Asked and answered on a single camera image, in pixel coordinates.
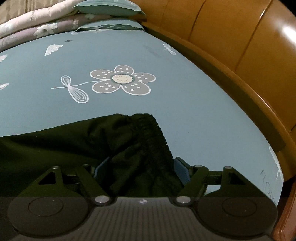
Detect teal pillow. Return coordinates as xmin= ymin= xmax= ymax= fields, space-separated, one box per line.
xmin=73 ymin=0 xmax=145 ymax=17
xmin=75 ymin=18 xmax=144 ymax=32

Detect upper teal pillow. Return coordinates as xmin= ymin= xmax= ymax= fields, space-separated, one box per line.
xmin=73 ymin=0 xmax=145 ymax=17

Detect folded pink purple quilt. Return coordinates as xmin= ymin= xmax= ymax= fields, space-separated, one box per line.
xmin=1 ymin=1 xmax=111 ymax=52

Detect black drawstring pants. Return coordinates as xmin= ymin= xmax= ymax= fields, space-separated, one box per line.
xmin=1 ymin=113 xmax=184 ymax=197

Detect wooden headboard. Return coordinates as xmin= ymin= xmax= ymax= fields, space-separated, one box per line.
xmin=137 ymin=1 xmax=295 ymax=240

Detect blue floral bed sheet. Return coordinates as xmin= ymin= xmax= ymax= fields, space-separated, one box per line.
xmin=1 ymin=29 xmax=283 ymax=203

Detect lower teal pillow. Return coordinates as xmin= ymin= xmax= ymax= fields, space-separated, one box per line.
xmin=75 ymin=18 xmax=144 ymax=32

